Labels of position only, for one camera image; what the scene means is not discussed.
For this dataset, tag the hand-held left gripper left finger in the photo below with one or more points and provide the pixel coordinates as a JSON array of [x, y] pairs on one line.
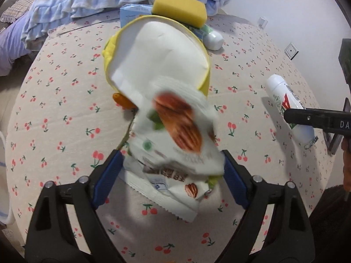
[[108, 178]]

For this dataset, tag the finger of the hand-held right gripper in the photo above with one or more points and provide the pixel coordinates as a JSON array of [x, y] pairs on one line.
[[315, 119]]

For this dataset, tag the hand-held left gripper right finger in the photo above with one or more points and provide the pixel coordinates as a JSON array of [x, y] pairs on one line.
[[234, 180]]

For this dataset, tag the white plastic bottle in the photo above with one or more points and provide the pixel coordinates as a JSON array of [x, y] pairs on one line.
[[277, 90]]

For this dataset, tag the white almond print snack packet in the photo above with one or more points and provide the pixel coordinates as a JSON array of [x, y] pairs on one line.
[[178, 131]]

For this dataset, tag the white plastic bin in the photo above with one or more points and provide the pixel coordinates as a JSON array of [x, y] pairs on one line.
[[3, 197]]

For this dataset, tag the yellow paper bowl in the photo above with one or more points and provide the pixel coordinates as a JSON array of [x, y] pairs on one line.
[[153, 49]]

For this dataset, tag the yellow sponge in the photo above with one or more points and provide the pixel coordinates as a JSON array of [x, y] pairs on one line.
[[178, 8]]

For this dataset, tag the small orange object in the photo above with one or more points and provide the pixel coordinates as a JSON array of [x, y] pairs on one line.
[[123, 100]]

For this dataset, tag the cherry print bed sheet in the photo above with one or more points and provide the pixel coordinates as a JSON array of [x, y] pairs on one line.
[[68, 101]]

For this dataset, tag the dark cloth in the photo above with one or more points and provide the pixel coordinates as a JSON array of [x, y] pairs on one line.
[[334, 219]]

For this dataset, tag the white and green tube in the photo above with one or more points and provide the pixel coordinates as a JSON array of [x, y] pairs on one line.
[[212, 39]]

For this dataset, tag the purple bed sheet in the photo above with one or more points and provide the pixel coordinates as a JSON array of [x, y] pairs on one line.
[[11, 49]]

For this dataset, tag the light blue carton box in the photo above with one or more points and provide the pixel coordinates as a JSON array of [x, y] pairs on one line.
[[131, 13]]

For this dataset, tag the plaid pillow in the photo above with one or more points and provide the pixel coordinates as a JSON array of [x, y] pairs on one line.
[[19, 5]]

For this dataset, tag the white wall socket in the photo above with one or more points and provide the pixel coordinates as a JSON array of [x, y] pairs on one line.
[[262, 22], [291, 50]]

